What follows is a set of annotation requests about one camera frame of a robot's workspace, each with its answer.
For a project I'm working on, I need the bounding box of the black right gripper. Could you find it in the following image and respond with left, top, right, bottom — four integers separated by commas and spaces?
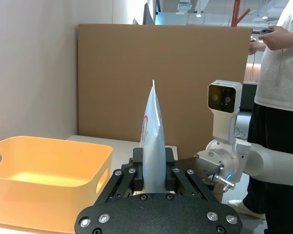
95, 147, 221, 203

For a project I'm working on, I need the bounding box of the white plastic pouch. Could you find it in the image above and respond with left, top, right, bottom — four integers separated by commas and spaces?
139, 79, 167, 195

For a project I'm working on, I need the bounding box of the dark hand controller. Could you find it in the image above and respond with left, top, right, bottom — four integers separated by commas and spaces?
258, 27, 275, 36

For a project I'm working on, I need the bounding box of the person's right hand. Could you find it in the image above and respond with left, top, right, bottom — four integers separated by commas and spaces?
248, 39, 259, 56

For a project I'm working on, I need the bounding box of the person's left hand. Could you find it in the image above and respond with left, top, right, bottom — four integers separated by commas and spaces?
259, 25, 293, 51

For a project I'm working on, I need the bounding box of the brown cardboard board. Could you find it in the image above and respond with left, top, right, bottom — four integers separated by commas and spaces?
77, 23, 253, 162

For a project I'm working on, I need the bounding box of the orange plastic bin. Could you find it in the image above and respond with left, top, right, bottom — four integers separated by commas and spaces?
0, 136, 114, 233

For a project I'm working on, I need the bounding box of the person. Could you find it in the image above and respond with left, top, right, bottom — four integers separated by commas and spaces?
225, 0, 293, 234

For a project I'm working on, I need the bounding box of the orange coat stand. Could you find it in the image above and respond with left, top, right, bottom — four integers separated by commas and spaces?
231, 0, 251, 26

